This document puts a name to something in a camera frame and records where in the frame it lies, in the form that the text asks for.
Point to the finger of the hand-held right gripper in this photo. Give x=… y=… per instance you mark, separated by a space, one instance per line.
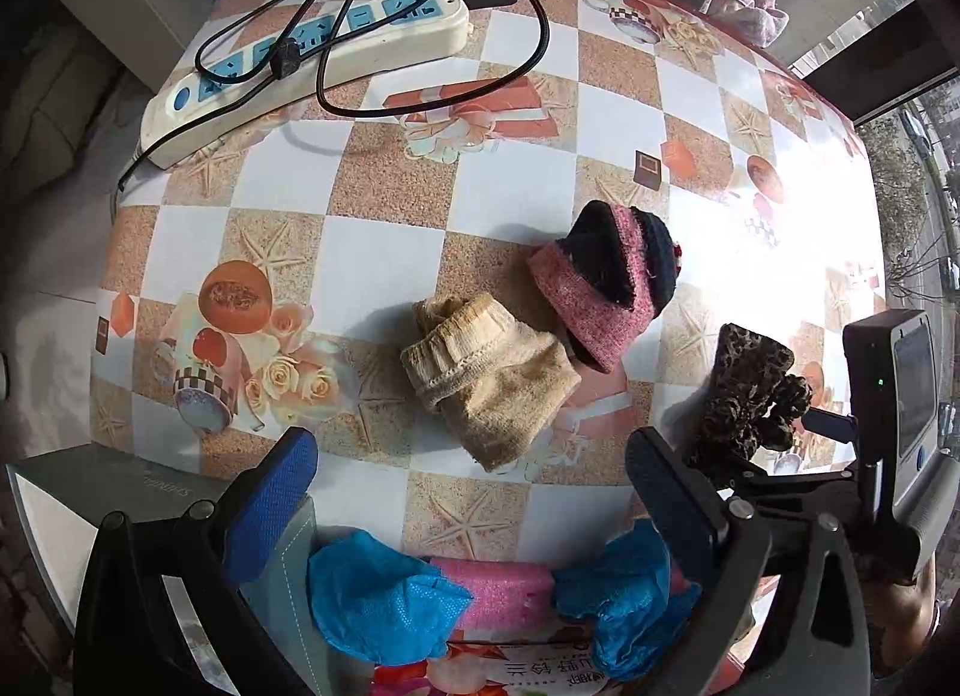
x=825 y=424
x=795 y=487

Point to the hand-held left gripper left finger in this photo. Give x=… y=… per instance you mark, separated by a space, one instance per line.
x=271 y=497

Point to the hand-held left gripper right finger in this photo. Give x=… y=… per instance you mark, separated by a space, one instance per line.
x=664 y=490

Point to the large leopard print scrunchie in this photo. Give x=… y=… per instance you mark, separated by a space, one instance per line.
x=742 y=381

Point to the blue shoe cover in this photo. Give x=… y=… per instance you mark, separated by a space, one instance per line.
x=375 y=598
x=622 y=606

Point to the pink foam roll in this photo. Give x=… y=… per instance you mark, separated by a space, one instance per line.
x=495 y=591

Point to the pink and navy sock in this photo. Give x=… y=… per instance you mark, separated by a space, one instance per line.
x=592 y=306

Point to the beige knitted sock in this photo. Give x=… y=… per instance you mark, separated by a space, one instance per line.
x=495 y=381

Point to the person's right forearm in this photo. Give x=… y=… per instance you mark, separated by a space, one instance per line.
x=900 y=621

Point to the printed orange carton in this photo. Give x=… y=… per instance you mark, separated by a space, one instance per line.
x=510 y=670

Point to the checkered printed tablecloth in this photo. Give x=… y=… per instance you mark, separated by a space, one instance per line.
x=375 y=246

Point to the pink towel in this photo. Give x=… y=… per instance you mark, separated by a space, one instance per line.
x=750 y=6

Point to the beige sofa cushion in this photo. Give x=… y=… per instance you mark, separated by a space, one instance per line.
x=52 y=103

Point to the white power strip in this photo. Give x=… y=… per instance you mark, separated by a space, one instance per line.
x=390 y=36

